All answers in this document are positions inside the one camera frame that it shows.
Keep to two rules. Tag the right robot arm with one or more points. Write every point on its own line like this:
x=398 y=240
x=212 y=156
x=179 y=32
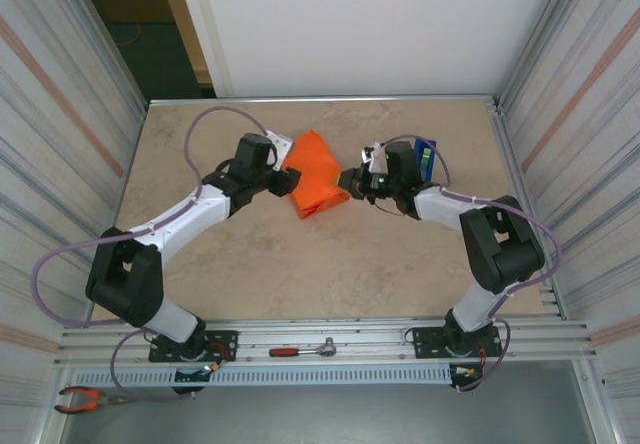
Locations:
x=440 y=204

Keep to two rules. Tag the blue tape dispenser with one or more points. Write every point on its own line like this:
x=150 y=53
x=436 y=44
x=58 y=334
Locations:
x=431 y=166

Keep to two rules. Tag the grey metal shelf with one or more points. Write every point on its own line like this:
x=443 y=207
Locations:
x=325 y=414

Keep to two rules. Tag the thin aluminium table rail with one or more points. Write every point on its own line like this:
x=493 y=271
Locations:
x=325 y=100

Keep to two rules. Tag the ridged aluminium side rail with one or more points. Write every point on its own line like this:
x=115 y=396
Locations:
x=500 y=124

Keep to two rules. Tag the white door frame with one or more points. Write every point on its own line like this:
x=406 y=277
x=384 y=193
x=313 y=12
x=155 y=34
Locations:
x=200 y=24

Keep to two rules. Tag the wide aluminium mounting rail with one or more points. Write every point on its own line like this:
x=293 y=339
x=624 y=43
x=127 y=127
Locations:
x=360 y=336

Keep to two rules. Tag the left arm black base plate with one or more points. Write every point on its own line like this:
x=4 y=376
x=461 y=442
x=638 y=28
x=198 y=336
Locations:
x=225 y=339

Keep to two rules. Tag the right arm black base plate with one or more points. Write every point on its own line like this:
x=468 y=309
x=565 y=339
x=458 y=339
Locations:
x=425 y=339

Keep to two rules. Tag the aluminium corner post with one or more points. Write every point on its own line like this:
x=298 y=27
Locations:
x=107 y=39
x=536 y=39

